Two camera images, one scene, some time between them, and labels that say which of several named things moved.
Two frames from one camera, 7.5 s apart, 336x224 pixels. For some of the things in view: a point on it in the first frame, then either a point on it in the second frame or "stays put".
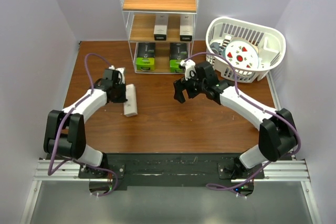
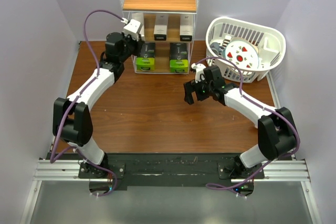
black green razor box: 178,53 stays put
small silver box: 130,108 to 139,17
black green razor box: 146,56 stays put
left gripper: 123,98 to 138,43
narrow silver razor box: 186,27 stays put
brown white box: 160,31 stays put
